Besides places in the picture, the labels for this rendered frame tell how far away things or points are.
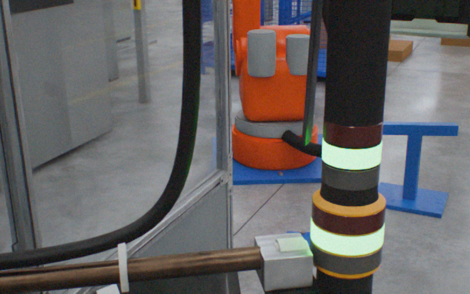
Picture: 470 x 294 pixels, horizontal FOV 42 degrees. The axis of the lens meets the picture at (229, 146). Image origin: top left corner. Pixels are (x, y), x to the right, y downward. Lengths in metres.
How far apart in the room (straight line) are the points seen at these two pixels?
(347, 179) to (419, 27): 0.27
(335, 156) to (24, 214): 0.90
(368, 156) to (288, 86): 3.99
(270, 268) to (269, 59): 3.88
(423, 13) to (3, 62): 0.73
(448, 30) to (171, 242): 1.22
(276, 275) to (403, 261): 3.13
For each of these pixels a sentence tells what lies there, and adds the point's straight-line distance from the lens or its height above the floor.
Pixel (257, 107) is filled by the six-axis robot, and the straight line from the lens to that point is 4.35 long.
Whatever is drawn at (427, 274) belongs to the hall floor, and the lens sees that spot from 3.40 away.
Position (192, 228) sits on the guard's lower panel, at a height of 0.90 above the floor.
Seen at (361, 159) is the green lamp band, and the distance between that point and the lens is 0.35.
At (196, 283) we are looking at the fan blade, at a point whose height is 1.43.
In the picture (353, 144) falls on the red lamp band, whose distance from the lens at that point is 0.34.
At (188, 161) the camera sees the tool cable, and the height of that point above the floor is 1.60.
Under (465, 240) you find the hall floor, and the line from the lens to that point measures 3.79.
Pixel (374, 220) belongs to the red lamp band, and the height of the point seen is 1.57.
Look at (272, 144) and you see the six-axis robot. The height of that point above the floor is 0.24.
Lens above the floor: 1.73
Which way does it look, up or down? 20 degrees down
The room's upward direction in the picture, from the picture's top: 1 degrees counter-clockwise
